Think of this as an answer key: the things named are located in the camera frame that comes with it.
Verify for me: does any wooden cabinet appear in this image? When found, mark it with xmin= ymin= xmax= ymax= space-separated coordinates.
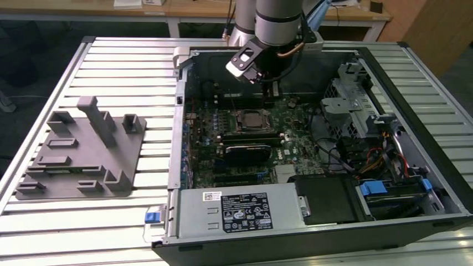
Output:
xmin=378 ymin=0 xmax=473 ymax=80

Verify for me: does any grey parts rack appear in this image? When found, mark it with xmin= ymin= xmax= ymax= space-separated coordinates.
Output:
xmin=14 ymin=95 xmax=147 ymax=200

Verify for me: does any orange yellow wire bundle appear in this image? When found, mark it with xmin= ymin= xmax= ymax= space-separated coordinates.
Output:
xmin=355 ymin=159 xmax=383 ymax=180

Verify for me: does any grey stand foot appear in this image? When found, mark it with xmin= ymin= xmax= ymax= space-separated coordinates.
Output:
xmin=0 ymin=89 xmax=16 ymax=114

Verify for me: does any black RAM slot row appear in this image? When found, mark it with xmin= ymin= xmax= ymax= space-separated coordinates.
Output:
xmin=219 ymin=132 xmax=283 ymax=147
xmin=213 ymin=92 xmax=274 ymax=109

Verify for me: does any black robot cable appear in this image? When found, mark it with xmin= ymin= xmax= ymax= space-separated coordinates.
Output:
xmin=263 ymin=13 xmax=311 ymax=83

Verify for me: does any black open PC case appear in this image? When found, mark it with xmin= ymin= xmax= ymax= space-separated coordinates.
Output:
xmin=142 ymin=41 xmax=473 ymax=266

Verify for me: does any green RAM stick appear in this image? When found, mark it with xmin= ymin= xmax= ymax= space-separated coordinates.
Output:
xmin=42 ymin=165 xmax=85 ymax=174

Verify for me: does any metal drive cage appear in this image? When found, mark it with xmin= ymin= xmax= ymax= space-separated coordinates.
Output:
xmin=319 ymin=61 xmax=383 ymax=139

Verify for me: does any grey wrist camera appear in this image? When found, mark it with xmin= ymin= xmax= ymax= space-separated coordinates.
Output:
xmin=301 ymin=31 xmax=325 ymax=53

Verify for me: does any wooden desk white frame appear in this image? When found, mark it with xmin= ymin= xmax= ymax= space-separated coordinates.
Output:
xmin=0 ymin=0 xmax=393 ymax=42

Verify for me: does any CPU socket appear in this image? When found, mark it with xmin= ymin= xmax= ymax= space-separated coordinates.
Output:
xmin=234 ymin=109 xmax=275 ymax=134

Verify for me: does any black expansion slot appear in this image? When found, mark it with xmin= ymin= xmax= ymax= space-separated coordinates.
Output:
xmin=213 ymin=173 xmax=259 ymax=186

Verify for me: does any hard disk in blue carrier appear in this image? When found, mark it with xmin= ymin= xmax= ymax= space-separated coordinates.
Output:
xmin=354 ymin=178 xmax=434 ymax=221

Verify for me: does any silver chipset heatsink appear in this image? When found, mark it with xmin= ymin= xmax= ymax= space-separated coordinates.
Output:
xmin=274 ymin=165 xmax=297 ymax=183

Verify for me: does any silver power supply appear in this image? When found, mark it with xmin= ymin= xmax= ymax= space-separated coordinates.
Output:
xmin=166 ymin=185 xmax=309 ymax=242

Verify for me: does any green motherboard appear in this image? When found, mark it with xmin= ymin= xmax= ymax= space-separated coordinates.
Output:
xmin=182 ymin=93 xmax=326 ymax=189

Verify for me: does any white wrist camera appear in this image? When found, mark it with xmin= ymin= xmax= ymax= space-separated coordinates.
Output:
xmin=225 ymin=46 xmax=266 ymax=84

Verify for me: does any black plastic shroud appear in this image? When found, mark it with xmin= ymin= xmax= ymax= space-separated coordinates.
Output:
xmin=286 ymin=174 xmax=374 ymax=226

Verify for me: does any black graphics card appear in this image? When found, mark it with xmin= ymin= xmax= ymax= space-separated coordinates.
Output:
xmin=222 ymin=143 xmax=273 ymax=167

